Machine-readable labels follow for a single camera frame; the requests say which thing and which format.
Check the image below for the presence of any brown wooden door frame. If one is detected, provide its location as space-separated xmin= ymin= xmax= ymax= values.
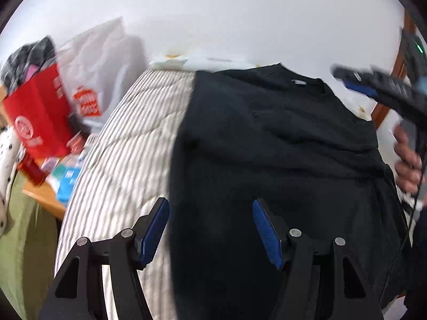
xmin=370 ymin=10 xmax=416 ymax=129

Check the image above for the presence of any black long-sleeve sweatshirt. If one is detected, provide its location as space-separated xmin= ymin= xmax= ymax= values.
xmin=169 ymin=64 xmax=409 ymax=319

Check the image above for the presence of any grey plaid cloth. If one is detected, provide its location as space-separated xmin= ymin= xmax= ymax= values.
xmin=1 ymin=36 xmax=57 ymax=95

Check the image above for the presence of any wooden bedside table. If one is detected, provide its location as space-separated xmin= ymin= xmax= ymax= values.
xmin=22 ymin=157 xmax=67 ymax=221

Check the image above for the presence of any grey striped quilted mattress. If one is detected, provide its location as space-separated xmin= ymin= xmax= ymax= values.
xmin=55 ymin=69 xmax=195 ymax=269

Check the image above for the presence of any blue small box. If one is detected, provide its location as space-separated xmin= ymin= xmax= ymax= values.
xmin=56 ymin=167 xmax=81 ymax=205

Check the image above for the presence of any person's right hand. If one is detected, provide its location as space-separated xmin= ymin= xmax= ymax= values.
xmin=394 ymin=124 xmax=423 ymax=194

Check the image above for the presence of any pink small cup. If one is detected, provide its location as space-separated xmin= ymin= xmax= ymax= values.
xmin=66 ymin=132 xmax=85 ymax=154

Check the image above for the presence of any white patterned rolled mat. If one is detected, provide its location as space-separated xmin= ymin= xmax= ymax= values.
xmin=148 ymin=53 xmax=373 ymax=121

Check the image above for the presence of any green bed sheet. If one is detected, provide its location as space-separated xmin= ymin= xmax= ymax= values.
xmin=1 ymin=173 xmax=62 ymax=319

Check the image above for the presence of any red soda can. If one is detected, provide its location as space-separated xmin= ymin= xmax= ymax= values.
xmin=17 ymin=153 xmax=46 ymax=186

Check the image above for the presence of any red paper shopping bag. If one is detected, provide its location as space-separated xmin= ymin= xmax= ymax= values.
xmin=3 ymin=64 xmax=74 ymax=159

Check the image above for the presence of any white Miniso plastic bag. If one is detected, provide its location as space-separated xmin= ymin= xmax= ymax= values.
xmin=57 ymin=17 xmax=147 ymax=132

